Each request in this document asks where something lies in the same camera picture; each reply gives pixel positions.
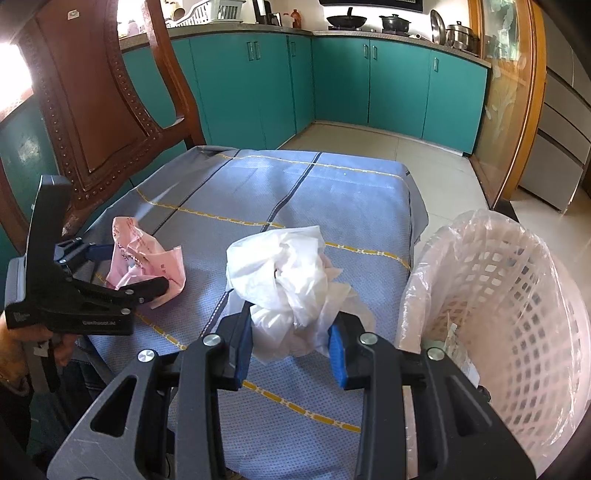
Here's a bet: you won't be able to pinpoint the teal lower kitchen cabinets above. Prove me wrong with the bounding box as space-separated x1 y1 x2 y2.
0 25 492 241

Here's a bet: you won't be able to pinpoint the black cooking pot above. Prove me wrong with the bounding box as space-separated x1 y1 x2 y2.
379 14 413 34

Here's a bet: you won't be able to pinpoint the pink plastic mesh basket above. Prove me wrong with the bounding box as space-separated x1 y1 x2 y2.
398 210 591 478

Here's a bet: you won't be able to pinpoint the person's left hand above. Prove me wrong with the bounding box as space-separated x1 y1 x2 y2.
0 316 79 393

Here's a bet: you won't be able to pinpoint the white dish rack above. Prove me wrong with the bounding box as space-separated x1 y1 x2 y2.
173 0 250 27

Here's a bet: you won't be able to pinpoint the black range hood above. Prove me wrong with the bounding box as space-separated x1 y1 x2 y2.
318 0 424 12

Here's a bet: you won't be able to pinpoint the steel pan lid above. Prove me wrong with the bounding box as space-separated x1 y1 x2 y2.
430 9 448 45

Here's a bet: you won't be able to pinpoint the carved brown wooden chair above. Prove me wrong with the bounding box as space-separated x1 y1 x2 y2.
0 0 207 252

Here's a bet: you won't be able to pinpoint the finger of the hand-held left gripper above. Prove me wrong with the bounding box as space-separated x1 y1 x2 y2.
69 276 169 308
55 239 114 273

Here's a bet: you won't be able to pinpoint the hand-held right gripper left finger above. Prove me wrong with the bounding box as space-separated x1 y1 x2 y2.
46 307 254 480

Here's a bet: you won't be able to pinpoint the wood framed glass sliding door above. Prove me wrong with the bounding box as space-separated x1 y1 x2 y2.
466 0 548 208

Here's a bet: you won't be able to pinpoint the steel stock pot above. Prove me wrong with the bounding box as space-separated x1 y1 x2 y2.
445 21 481 54

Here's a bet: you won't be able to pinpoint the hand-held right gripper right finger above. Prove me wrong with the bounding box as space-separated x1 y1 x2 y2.
328 310 539 480

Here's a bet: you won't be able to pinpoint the white plastic bag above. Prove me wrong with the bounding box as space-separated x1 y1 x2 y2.
225 225 376 365

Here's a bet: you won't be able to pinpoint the blue checked cloth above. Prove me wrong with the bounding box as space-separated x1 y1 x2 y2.
76 145 430 480

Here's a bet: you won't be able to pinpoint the gas stove top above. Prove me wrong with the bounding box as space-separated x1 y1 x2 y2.
323 27 423 40

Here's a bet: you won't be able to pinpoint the black wok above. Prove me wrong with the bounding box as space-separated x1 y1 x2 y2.
326 7 369 29

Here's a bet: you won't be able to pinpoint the grey multi-door fridge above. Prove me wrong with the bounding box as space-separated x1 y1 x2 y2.
517 0 591 213

